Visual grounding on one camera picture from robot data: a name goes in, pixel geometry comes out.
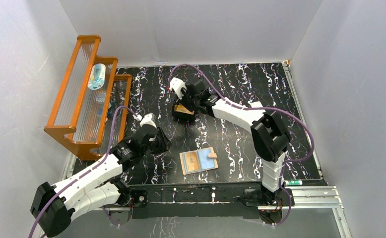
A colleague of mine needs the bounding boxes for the black plastic card bin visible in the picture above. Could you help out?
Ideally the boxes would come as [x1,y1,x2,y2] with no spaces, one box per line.
[171,100,197,123]

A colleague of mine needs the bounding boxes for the tan blue card holder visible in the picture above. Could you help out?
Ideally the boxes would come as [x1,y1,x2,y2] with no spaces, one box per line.
[179,147,218,175]

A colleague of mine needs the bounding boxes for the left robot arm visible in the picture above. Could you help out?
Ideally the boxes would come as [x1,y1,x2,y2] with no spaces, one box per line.
[29,125,172,238]

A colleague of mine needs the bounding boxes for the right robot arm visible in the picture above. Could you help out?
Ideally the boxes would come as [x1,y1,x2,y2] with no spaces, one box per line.
[170,77,290,205]

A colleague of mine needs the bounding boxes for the white cardboard box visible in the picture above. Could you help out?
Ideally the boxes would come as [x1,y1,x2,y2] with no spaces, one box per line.
[249,101,263,110]

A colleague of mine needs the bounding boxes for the blue items on rack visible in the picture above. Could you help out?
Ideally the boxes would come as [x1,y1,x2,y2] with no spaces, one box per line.
[95,93,114,120]

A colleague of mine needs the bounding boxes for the orange wooden tiered rack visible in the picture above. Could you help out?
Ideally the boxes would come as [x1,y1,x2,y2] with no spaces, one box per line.
[44,35,132,160]

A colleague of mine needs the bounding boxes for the blue white blister pack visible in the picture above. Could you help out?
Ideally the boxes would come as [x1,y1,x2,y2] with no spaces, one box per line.
[87,63,106,90]

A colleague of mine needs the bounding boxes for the white green marker pen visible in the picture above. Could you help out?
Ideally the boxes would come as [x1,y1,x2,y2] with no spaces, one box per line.
[285,180,303,186]

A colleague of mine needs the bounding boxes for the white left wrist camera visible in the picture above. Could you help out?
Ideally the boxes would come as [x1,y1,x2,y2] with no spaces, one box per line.
[139,113,157,129]

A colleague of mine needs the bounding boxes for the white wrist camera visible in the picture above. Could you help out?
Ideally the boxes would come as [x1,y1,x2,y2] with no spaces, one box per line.
[169,77,187,99]
[139,113,157,129]

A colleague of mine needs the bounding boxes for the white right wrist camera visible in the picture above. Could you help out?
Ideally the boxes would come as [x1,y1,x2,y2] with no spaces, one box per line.
[169,77,187,99]

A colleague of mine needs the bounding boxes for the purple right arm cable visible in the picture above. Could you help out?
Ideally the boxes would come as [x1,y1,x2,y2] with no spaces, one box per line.
[168,64,315,227]

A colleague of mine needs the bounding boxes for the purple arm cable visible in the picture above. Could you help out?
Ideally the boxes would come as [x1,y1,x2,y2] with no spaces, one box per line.
[28,106,144,238]
[168,64,315,227]

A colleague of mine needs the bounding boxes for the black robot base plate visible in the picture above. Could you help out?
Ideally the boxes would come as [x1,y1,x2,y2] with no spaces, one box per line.
[101,183,294,220]

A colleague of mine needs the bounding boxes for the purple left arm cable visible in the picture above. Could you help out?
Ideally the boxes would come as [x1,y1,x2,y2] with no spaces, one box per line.
[28,106,144,238]

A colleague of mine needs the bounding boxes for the aluminium frame rail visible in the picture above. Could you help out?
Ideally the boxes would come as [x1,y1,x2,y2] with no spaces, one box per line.
[42,185,353,238]

